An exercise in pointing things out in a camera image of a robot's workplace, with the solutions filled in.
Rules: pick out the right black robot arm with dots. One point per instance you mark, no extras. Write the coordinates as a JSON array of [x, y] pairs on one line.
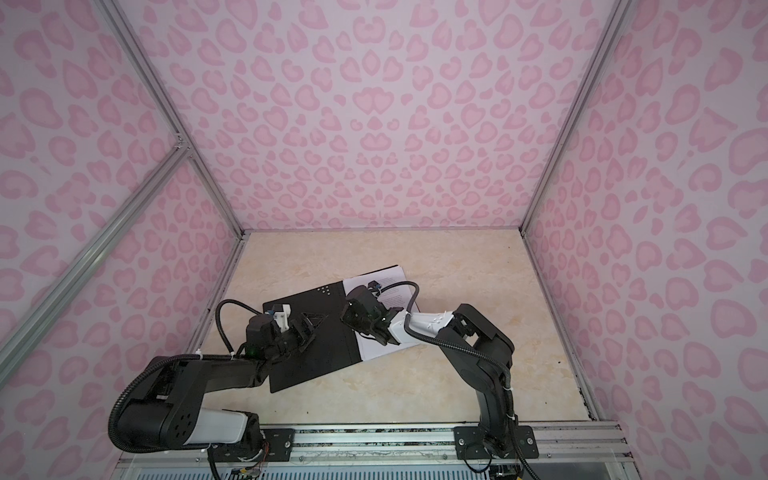
[[479, 352]]

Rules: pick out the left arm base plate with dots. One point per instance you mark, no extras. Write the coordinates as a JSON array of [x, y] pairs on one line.
[[279, 444]]

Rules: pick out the aluminium frame left post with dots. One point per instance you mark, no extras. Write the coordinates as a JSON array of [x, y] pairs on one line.
[[128, 40]]

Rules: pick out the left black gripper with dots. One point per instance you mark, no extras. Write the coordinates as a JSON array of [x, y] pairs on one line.
[[305, 337]]

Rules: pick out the aluminium frame diagonal bar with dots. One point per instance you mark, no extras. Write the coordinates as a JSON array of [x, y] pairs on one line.
[[39, 319]]

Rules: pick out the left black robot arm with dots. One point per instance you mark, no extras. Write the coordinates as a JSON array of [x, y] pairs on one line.
[[162, 408]]

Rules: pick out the aluminium frame post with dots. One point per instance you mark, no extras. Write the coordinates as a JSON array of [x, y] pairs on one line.
[[621, 12], [128, 40]]

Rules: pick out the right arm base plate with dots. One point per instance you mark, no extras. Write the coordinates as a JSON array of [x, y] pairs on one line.
[[474, 443]]

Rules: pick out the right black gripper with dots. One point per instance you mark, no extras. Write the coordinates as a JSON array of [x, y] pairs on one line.
[[346, 315]]

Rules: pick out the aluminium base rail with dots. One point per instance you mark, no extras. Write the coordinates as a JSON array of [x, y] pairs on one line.
[[568, 450]]

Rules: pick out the aluminium frame right post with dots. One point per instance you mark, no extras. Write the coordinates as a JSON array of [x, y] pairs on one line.
[[621, 12]]

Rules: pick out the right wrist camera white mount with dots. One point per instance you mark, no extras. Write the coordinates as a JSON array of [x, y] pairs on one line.
[[375, 288]]

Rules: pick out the blue A4 clip folder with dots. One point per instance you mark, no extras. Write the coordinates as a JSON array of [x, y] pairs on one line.
[[333, 346]]

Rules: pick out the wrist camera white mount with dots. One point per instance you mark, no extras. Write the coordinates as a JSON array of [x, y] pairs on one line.
[[280, 314], [375, 288]]

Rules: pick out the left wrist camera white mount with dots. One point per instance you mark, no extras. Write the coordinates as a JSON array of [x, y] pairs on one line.
[[280, 314]]

